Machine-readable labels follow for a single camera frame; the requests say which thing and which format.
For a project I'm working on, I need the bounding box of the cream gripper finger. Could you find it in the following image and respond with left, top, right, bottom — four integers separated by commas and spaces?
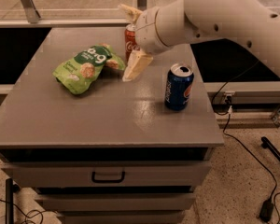
122, 49, 153, 82
118, 4, 143, 24

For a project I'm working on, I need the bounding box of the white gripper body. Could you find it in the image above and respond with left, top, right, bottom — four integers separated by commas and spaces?
135, 7, 171, 55

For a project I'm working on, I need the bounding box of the green rice chip bag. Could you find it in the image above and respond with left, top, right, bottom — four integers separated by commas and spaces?
53, 44, 126, 95

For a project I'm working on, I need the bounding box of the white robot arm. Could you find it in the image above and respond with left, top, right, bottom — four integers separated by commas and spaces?
120, 0, 280, 81

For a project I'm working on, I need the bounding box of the red Coca-Cola can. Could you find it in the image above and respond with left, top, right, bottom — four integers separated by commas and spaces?
124, 24, 140, 60

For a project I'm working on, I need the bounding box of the blue Pepsi can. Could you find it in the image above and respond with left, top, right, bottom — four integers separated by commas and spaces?
164, 63, 194, 111

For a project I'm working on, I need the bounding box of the grey drawer cabinet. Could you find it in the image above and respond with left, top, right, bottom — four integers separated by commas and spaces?
0, 26, 225, 224

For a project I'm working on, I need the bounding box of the top grey drawer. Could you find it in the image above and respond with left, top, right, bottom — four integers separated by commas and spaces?
2, 161, 211, 188

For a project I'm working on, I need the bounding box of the grey drawer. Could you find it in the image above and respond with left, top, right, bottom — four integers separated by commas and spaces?
35, 193, 195, 212
2, 161, 211, 188
57, 211, 185, 224

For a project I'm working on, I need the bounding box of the middle grey drawer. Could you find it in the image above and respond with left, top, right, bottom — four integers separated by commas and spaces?
35, 193, 195, 212

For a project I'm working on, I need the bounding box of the black stand leg right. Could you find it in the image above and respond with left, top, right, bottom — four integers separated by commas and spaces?
260, 136, 280, 162

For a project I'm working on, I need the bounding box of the black stand leg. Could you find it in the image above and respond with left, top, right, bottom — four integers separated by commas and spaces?
260, 136, 280, 162
5, 178, 20, 224

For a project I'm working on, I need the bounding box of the bottom grey drawer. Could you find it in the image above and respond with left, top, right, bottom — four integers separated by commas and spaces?
57, 211, 185, 224

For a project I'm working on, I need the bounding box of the black stand leg left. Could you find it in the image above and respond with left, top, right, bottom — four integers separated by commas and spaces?
5, 178, 20, 224

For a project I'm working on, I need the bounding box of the black power adapter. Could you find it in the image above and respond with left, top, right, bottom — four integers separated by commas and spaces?
259, 199, 273, 222

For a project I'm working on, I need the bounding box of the black power cable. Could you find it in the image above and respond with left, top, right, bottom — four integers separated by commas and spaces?
211, 59, 278, 201

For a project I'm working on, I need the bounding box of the metal window rail frame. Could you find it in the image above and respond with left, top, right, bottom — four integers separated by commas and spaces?
0, 0, 280, 28

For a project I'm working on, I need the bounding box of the black drawer handle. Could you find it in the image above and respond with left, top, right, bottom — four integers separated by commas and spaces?
91, 171, 126, 184

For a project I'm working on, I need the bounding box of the black floor cable left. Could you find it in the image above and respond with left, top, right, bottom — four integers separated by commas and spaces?
0, 195, 55, 224

